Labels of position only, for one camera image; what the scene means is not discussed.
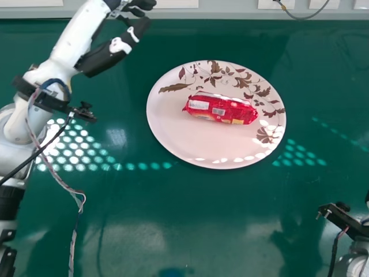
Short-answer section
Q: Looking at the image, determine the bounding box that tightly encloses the red biscuit packet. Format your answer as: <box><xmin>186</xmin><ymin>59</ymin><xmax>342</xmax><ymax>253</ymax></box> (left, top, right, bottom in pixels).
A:
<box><xmin>181</xmin><ymin>90</ymin><xmax>258</xmax><ymax>126</ymax></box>

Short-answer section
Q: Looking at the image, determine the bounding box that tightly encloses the twisted multicolour wire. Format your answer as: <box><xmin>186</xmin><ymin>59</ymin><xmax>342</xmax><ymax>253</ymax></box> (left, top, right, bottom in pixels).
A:
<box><xmin>24</xmin><ymin>77</ymin><xmax>87</xmax><ymax>277</ymax></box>

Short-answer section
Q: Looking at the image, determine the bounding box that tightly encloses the black cable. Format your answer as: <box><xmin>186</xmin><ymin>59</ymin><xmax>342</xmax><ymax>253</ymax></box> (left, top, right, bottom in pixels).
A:
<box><xmin>328</xmin><ymin>226</ymin><xmax>351</xmax><ymax>277</ymax></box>
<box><xmin>0</xmin><ymin>112</ymin><xmax>76</xmax><ymax>186</ymax></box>

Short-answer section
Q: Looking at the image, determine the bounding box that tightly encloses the grey cable with yellow tag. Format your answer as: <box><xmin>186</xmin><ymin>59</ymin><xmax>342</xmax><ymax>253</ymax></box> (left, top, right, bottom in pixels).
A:
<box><xmin>272</xmin><ymin>0</ymin><xmax>332</xmax><ymax>21</ymax></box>

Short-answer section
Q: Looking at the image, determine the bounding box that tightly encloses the plate with brown leaf pattern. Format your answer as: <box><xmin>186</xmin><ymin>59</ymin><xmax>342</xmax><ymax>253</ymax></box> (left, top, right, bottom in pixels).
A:
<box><xmin>145</xmin><ymin>59</ymin><xmax>288</xmax><ymax>170</ymax></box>

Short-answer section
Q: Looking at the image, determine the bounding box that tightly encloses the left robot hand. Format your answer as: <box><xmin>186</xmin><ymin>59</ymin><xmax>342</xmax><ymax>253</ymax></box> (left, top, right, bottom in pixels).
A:
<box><xmin>13</xmin><ymin>0</ymin><xmax>158</xmax><ymax>123</ymax></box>

